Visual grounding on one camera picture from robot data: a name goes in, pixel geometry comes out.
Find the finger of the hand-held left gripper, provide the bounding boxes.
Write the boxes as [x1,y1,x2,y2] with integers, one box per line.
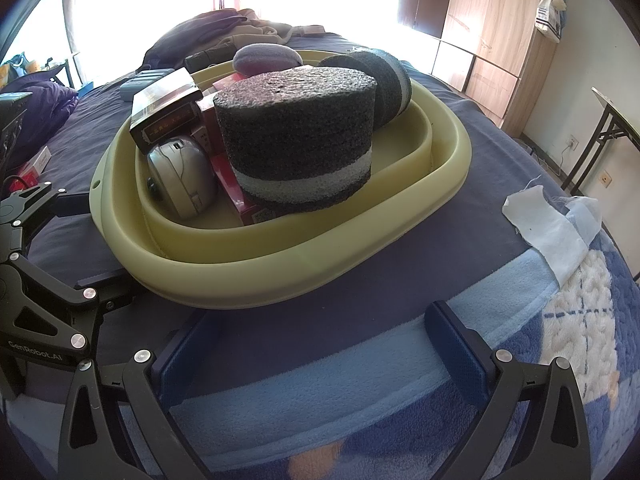
[0,182,98,261]
[0,255,135,368]

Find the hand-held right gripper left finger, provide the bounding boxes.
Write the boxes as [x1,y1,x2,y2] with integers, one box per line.
[57,310,206,480]

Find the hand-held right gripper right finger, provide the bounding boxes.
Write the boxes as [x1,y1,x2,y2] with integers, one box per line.
[425,301,591,480]

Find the white grey handheld device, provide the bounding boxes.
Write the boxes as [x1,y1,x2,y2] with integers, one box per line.
[146,136,219,218]

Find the dark brown red carton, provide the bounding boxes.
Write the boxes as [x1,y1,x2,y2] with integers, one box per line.
[130,69,203,155]

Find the pale yellow plastic basin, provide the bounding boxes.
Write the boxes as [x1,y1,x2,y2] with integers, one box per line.
[89,47,473,311]

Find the large red carton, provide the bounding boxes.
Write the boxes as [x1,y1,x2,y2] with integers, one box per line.
[210,152,282,226]

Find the small red gold-print box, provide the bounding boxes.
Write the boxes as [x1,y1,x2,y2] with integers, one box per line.
[196,95,227,156]

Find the black foam cylinder grey band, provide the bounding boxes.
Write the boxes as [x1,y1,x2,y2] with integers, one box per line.
[320,49,413,128]
[212,71,377,206]

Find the purple round cushion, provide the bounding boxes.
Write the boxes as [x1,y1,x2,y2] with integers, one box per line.
[234,44,304,76]

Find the purple jacket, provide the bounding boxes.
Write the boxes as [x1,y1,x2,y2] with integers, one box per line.
[0,80,78,146]

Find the red white small box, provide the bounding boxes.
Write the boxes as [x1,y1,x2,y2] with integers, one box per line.
[20,146,51,186]

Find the blue white checkered blanket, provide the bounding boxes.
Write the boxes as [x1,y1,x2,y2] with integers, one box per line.
[0,185,640,480]

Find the grey blue case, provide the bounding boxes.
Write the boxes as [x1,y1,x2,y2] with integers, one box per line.
[119,71,173,103]

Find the dark olive pouch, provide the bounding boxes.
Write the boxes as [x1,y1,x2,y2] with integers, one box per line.
[184,49,236,73]

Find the purple clothing pile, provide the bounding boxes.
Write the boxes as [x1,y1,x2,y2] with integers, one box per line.
[142,10,251,68]

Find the beige clothing pile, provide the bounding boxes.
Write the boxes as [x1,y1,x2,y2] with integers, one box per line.
[200,9,326,53]

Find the black-legged folding table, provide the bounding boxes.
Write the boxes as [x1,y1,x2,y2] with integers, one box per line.
[562,87,640,286]

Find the wooden wardrobe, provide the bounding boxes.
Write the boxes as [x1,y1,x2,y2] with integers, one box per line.
[397,0,571,136]

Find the white plastic bag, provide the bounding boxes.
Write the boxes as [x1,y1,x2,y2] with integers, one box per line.
[535,0,568,43]

